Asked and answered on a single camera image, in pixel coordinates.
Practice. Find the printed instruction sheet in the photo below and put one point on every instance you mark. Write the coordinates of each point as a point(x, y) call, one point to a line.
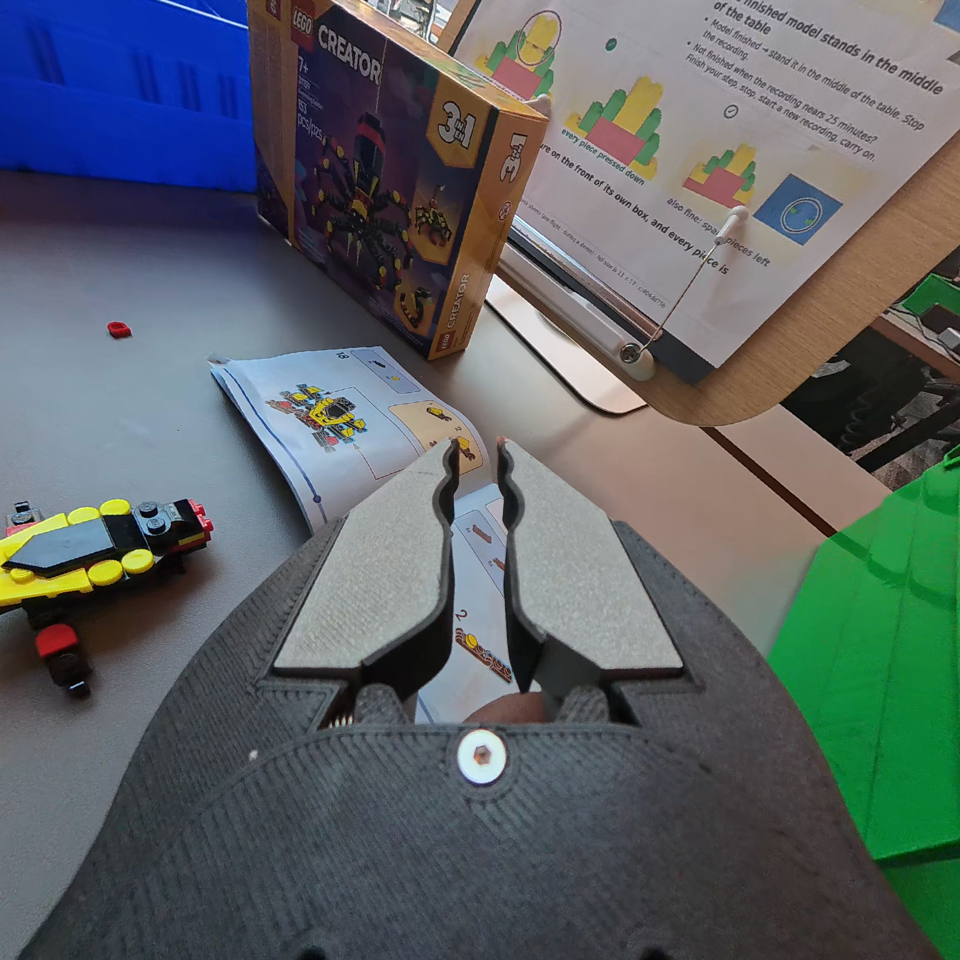
point(750, 112)

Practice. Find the instruction sheet on wooden stand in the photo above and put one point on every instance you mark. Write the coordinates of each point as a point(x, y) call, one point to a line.
point(840, 300)

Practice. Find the white clamp bar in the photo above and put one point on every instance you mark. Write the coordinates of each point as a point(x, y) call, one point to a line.
point(577, 315)

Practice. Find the lego instruction booklet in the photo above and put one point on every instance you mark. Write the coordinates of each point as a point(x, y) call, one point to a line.
point(337, 420)

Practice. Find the blue plastic tray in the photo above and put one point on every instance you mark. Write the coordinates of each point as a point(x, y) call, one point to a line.
point(112, 97)

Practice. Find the green plastic bin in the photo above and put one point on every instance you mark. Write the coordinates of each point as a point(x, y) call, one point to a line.
point(885, 675)

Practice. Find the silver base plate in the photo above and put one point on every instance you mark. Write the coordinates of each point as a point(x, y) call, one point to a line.
point(570, 360)

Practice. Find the yellow black lego model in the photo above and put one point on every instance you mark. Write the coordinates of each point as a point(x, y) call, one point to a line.
point(82, 547)

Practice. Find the small red lego piece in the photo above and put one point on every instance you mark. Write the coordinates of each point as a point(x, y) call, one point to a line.
point(118, 328)

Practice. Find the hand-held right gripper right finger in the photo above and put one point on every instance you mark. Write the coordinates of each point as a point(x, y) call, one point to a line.
point(585, 592)

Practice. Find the lego set cardboard box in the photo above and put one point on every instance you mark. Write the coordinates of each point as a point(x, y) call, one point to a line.
point(375, 187)

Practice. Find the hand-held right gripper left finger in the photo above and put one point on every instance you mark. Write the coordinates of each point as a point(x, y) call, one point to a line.
point(367, 585)

